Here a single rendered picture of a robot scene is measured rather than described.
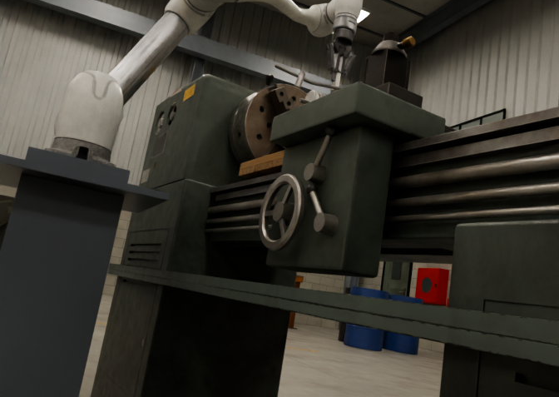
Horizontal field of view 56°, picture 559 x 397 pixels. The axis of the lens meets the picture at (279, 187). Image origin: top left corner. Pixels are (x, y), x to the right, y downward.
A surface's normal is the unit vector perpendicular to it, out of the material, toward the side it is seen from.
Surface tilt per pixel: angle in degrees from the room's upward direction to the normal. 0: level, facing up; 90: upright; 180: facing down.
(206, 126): 90
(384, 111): 90
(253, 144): 90
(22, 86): 90
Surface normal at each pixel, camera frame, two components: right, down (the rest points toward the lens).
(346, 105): -0.85, -0.24
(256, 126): 0.51, -0.10
